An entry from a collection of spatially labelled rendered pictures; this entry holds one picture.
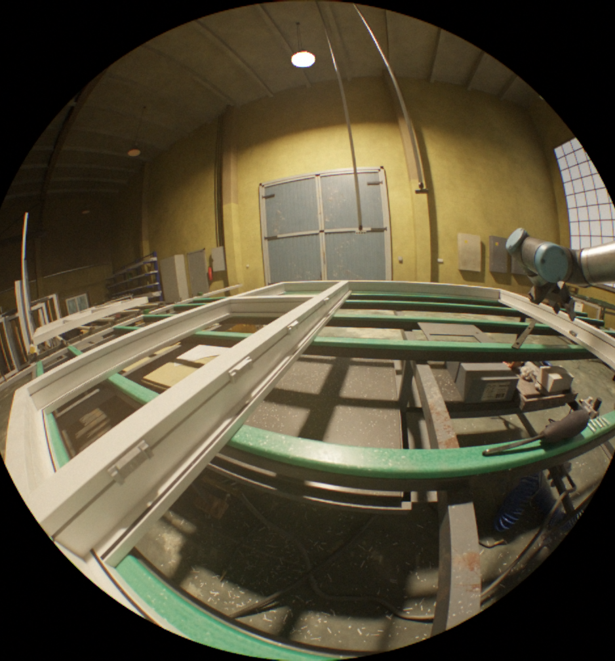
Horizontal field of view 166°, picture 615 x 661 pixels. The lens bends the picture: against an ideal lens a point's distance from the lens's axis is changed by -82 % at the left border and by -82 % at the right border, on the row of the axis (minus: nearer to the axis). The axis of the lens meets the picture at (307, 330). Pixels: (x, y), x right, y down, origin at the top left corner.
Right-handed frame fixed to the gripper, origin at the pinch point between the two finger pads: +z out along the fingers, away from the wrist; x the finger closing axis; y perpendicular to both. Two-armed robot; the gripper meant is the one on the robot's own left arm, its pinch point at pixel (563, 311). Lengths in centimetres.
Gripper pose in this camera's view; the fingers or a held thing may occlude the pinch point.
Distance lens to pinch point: 91.0
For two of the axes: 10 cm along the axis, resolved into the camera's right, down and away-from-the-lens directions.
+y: 4.9, -7.5, -4.4
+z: 8.1, 5.8, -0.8
